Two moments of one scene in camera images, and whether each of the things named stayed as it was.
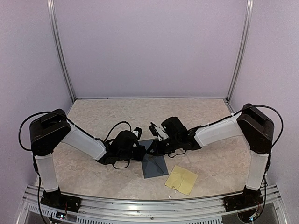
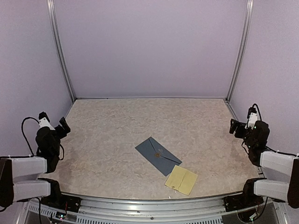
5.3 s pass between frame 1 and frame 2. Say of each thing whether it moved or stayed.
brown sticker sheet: stayed
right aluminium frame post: stayed
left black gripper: moved
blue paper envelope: moved
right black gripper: moved
